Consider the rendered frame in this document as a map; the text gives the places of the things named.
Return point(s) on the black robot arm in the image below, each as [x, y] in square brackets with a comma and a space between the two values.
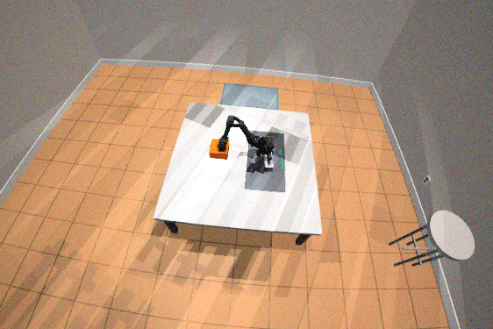
[250, 138]

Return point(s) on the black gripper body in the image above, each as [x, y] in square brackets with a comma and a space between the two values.
[263, 148]

